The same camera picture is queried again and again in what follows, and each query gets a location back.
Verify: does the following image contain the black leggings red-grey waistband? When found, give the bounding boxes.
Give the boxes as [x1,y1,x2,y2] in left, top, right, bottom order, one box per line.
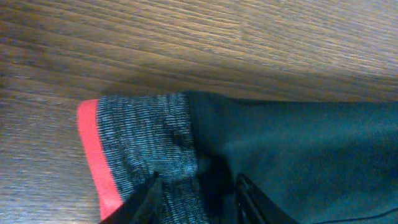
[77,91,397,223]

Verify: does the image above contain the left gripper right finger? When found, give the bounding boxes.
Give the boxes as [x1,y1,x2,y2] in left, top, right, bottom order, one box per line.
[236,173,299,224]

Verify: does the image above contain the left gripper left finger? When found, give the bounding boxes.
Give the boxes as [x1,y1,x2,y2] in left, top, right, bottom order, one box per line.
[99,172,164,224]

